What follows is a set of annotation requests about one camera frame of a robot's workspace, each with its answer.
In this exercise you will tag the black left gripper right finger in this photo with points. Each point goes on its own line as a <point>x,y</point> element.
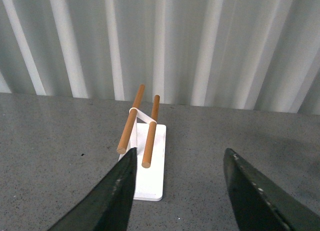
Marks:
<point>259,204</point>

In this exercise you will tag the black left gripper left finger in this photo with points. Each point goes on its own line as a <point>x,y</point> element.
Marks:
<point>108,205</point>

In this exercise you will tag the white rack with wooden rods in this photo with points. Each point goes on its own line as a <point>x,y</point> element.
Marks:
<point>143,132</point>

